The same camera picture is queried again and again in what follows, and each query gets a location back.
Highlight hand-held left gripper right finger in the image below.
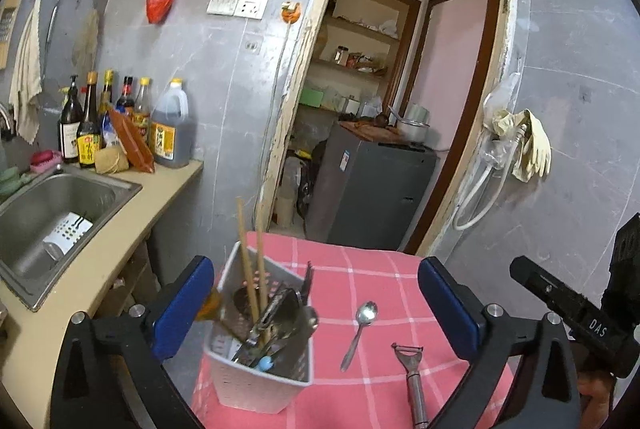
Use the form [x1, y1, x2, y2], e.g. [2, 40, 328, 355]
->
[418, 256, 583, 429]

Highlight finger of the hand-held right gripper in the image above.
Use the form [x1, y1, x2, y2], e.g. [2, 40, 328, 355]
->
[509, 255, 602, 336]

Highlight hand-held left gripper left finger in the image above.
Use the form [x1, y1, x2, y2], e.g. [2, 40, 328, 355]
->
[50, 255, 216, 429]

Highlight small metal spoon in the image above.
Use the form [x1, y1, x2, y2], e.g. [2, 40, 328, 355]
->
[340, 300, 379, 372]

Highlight grey perforated utensil holder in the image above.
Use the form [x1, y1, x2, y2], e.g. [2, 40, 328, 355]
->
[202, 239, 315, 415]

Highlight person's right hand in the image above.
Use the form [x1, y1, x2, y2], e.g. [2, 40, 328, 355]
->
[579, 371, 617, 429]

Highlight metal peeler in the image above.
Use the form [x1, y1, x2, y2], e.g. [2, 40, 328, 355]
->
[391, 343, 431, 429]

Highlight wooden chopstick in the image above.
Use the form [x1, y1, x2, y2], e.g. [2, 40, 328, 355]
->
[236, 197, 262, 327]
[256, 204, 271, 342]

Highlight pink checked tablecloth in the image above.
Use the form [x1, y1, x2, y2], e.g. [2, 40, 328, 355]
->
[192, 231, 516, 429]

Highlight white perforated container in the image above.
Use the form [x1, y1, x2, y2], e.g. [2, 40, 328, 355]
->
[42, 212, 94, 255]

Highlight grey appliance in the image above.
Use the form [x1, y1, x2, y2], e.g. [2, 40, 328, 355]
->
[305, 125, 438, 255]

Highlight yellow rubber gloves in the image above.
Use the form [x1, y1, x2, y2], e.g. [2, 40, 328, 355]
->
[492, 109, 552, 182]

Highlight tan wrapped bundle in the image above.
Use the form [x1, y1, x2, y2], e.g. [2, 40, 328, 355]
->
[94, 145, 130, 175]

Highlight orange flat packet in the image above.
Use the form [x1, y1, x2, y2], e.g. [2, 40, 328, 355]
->
[107, 106, 156, 173]

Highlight large oil jug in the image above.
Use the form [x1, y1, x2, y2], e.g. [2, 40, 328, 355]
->
[150, 79, 192, 169]

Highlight stainless steel sink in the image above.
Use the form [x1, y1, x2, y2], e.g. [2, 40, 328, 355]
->
[0, 168, 143, 312]

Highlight steel pot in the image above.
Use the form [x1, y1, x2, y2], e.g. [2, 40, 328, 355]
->
[397, 104, 431, 144]

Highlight dark bottle with yellow label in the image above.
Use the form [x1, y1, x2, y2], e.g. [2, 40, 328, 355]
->
[76, 72, 103, 168]

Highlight white and blue bag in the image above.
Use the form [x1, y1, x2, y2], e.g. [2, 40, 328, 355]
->
[101, 112, 123, 150]

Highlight wooden cutting board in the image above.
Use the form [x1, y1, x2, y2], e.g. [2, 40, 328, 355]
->
[339, 120, 401, 142]

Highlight clear bottle with yellow cap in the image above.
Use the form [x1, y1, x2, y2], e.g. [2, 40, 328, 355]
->
[132, 78, 152, 145]

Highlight pink scrub brush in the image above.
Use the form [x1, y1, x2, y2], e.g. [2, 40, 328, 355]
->
[30, 150, 63, 173]

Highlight dark bottle with red cap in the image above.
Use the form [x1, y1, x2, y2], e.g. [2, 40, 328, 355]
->
[116, 76, 136, 115]

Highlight slim bottle with yellow cap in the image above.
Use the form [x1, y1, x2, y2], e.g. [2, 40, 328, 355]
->
[99, 70, 115, 120]

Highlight metal faucet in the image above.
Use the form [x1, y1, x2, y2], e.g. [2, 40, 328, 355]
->
[0, 104, 15, 142]

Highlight wooden shelf cabinet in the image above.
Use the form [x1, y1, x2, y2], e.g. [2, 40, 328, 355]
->
[300, 0, 422, 120]

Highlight beige hanging towel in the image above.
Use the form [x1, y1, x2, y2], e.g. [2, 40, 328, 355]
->
[9, 0, 43, 145]

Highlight brown hanging cloth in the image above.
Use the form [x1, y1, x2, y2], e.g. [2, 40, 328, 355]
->
[72, 9, 100, 70]

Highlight hanging metal ladle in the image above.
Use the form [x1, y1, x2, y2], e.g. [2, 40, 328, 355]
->
[42, 0, 60, 80]

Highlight wooden hanging board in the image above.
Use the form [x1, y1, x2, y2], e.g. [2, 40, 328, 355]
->
[0, 0, 31, 70]

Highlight white sprayer hose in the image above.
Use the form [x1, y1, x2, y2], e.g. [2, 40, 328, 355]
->
[452, 124, 528, 231]

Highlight metal spoon with long handle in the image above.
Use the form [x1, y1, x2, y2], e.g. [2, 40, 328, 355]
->
[235, 305, 320, 364]

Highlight white wall switch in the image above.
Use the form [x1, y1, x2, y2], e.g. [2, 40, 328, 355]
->
[206, 0, 242, 16]

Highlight white wall socket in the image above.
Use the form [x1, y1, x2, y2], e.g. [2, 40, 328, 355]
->
[235, 0, 271, 20]

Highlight orange wall hook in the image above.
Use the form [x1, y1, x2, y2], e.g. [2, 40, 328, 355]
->
[280, 0, 302, 25]

